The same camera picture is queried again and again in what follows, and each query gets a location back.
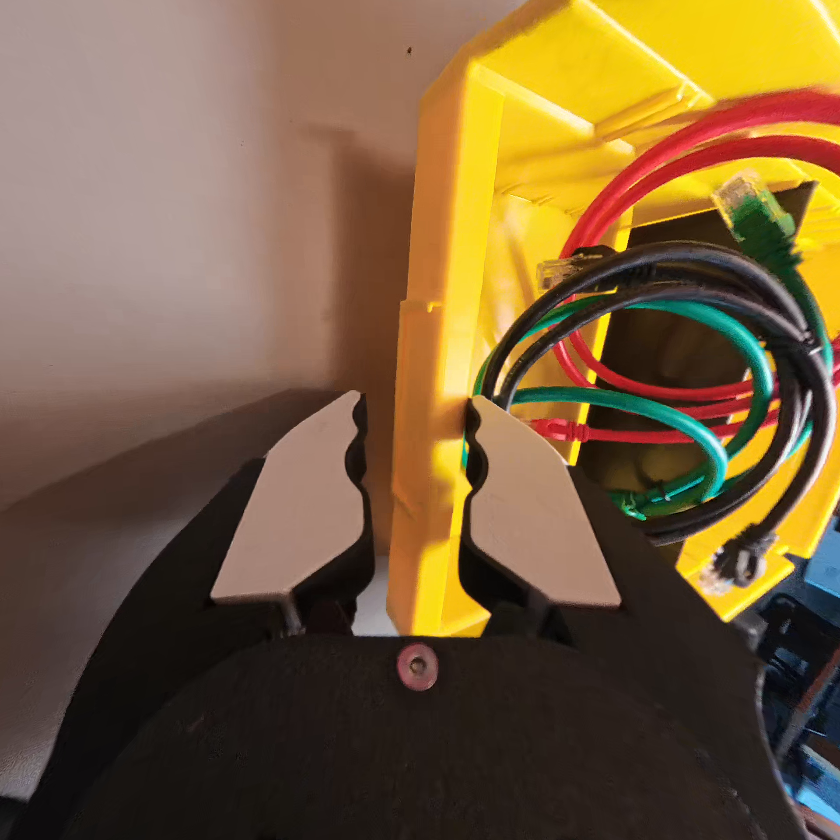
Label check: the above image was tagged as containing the black ethernet cable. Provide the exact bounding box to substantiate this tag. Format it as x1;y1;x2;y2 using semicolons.
491;241;837;595

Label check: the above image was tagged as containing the green ethernet cable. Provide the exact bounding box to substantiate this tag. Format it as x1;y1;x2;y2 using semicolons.
462;172;834;522

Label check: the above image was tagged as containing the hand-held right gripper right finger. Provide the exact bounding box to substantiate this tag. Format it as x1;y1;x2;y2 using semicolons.
457;395;622;611

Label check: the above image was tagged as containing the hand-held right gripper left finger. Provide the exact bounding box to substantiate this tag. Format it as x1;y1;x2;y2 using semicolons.
210;390;375;621

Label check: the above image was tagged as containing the red ethernet cable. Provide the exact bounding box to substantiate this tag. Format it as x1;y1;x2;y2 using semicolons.
528;88;840;447

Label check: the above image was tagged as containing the yellow plastic storage bin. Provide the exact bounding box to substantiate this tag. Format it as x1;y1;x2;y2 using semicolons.
386;0;840;639

